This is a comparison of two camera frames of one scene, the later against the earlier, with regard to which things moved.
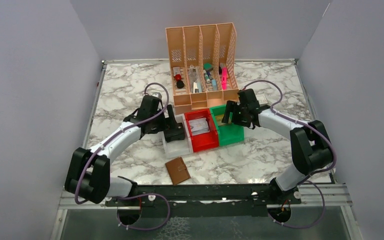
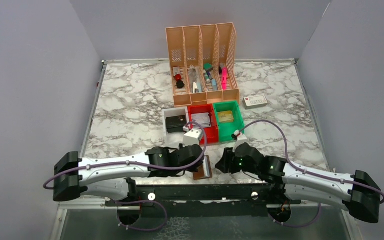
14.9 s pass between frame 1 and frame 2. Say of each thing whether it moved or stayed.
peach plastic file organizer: stayed
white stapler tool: stayed
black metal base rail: stayed
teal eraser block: stayed
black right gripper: moved
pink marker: stayed
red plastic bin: moved
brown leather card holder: moved
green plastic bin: moved
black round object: stayed
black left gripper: moved
